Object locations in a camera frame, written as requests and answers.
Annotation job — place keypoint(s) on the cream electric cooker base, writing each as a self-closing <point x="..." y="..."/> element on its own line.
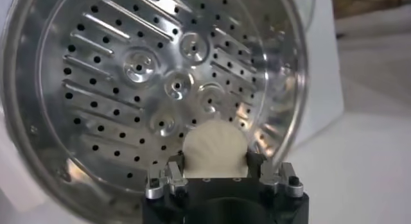
<point x="322" y="71"/>

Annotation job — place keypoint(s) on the white steamed baozi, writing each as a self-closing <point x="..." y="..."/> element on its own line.
<point x="215" y="148"/>

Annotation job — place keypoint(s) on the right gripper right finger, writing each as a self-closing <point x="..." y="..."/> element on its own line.
<point x="282" y="178"/>

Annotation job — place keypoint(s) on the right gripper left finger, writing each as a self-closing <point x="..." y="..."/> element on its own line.
<point x="160" y="180"/>

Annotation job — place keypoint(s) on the perforated steel steamer basket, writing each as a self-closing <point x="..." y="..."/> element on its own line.
<point x="96" y="84"/>

